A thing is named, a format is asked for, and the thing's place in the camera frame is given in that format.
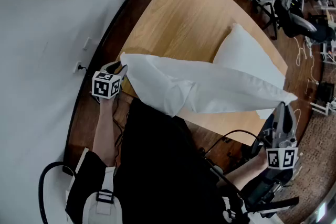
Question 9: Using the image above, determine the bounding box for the white wall outlet with plug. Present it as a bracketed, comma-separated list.
[73, 61, 88, 73]

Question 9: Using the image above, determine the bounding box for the white pillowcase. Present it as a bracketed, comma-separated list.
[120, 52, 299, 120]

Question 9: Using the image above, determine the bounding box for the grey and black office chair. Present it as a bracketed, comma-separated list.
[254, 0, 336, 42]

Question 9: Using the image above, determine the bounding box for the white left shoulder strap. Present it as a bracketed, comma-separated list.
[82, 165, 124, 224]

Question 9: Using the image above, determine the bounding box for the black hose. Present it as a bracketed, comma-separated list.
[38, 161, 77, 224]

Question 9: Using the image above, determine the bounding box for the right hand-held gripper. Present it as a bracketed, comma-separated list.
[259, 102, 299, 170]

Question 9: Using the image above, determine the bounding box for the black box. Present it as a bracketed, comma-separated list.
[316, 82, 335, 103]

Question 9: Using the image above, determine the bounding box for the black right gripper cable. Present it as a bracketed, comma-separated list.
[204, 129, 263, 158]

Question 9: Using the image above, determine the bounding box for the small white stand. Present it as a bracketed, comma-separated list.
[310, 98, 336, 116]

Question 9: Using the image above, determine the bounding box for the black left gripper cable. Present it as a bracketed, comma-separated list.
[112, 91, 127, 166]

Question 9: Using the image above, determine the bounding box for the white floor cable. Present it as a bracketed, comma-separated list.
[293, 36, 316, 87]

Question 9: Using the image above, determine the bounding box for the person's right forearm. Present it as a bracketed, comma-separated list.
[225, 153, 268, 192]

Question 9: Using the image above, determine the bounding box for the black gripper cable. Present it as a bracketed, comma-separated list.
[112, 91, 127, 166]
[204, 129, 263, 158]

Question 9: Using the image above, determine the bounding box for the person's black shirt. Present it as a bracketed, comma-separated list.
[65, 98, 253, 224]

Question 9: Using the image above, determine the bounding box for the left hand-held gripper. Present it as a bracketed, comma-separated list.
[91, 61, 129, 103]

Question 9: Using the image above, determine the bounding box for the person's left forearm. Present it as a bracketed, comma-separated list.
[93, 98, 119, 167]

